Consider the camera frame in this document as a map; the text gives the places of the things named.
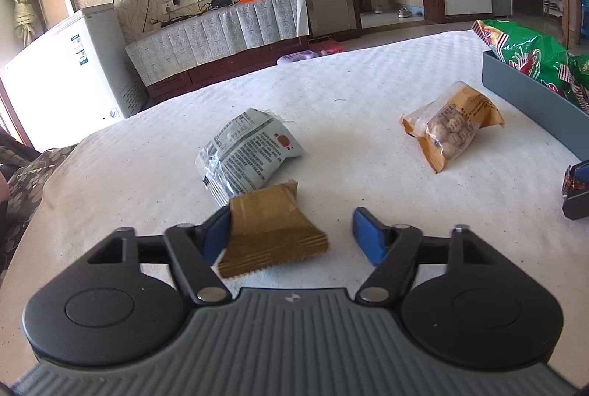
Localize grey plastic tray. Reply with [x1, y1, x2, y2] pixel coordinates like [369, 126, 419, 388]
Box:
[482, 50, 589, 162]

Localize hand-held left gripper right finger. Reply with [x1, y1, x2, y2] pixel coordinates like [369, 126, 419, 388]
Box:
[352, 207, 511, 304]

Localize dark wooden TV cabinet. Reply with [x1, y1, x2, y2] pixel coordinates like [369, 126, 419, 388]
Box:
[147, 38, 351, 100]

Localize purple plastic basin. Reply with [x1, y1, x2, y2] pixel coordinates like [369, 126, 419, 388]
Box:
[277, 50, 323, 66]

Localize white chest freezer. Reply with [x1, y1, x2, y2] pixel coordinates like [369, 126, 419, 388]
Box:
[2, 4, 148, 154]

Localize patterned sofa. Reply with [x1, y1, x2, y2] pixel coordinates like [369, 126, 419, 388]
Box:
[0, 129, 77, 283]

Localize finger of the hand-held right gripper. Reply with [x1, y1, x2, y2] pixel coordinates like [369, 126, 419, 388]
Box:
[562, 161, 589, 220]

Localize tan bread packet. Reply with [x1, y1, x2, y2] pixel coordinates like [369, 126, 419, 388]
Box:
[400, 81, 506, 174]

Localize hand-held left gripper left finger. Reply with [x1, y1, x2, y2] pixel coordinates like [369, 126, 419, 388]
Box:
[85, 208, 232, 305]

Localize brown snack packet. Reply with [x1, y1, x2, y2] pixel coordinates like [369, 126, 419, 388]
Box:
[217, 179, 330, 280]

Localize white wall socket strip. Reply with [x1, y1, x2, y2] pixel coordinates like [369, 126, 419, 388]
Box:
[163, 0, 206, 13]

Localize shiny brown candy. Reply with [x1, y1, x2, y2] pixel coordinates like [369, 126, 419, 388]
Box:
[562, 163, 583, 198]

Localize cabinet with white cloth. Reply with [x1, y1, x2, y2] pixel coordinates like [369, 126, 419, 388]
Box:
[125, 0, 309, 86]

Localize silver snack packet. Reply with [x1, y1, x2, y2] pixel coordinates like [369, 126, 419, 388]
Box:
[196, 107, 306, 208]

